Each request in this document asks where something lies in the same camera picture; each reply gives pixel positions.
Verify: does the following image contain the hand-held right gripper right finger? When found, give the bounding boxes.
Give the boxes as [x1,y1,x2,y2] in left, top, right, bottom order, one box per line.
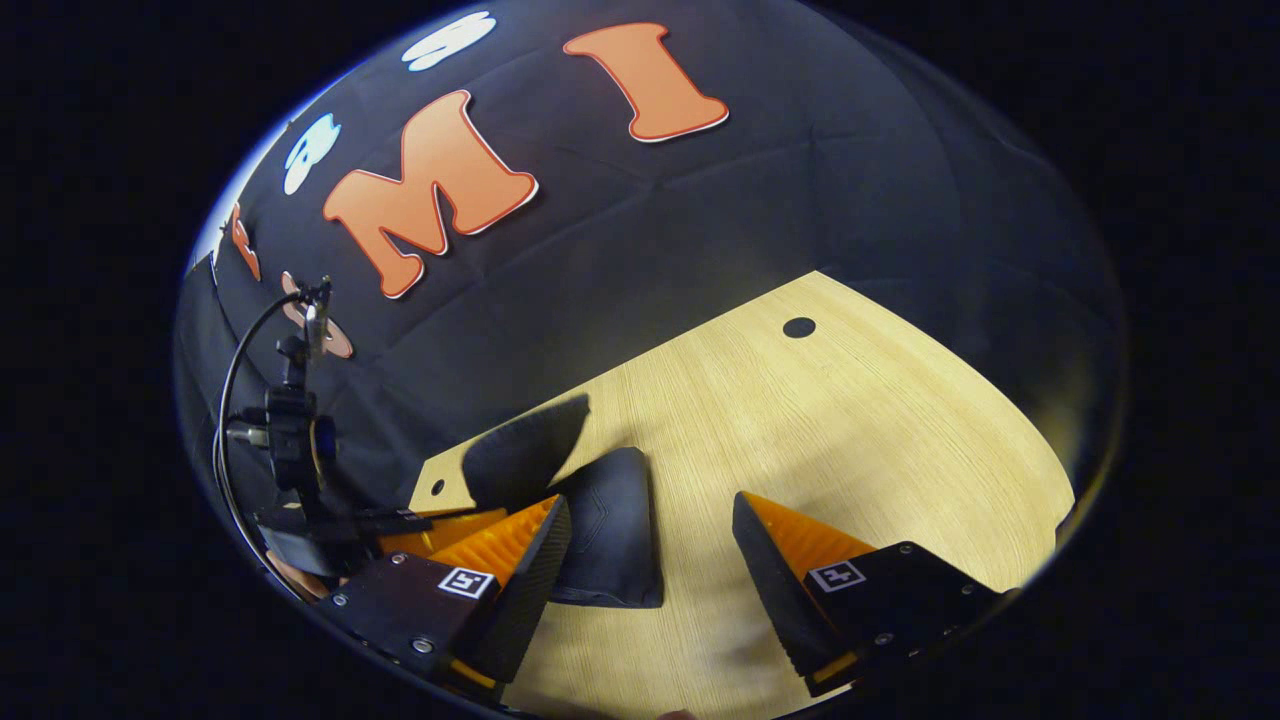
[732,490,1003,699]

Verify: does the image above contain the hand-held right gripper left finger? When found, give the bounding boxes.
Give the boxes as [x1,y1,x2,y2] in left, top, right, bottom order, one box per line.
[318,493,573,697]

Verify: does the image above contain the black cable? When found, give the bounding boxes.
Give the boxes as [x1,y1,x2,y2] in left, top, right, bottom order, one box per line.
[212,288,323,563]

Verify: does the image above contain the dark grey jeans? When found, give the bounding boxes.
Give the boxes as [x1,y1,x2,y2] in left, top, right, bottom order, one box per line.
[462,393,665,610]

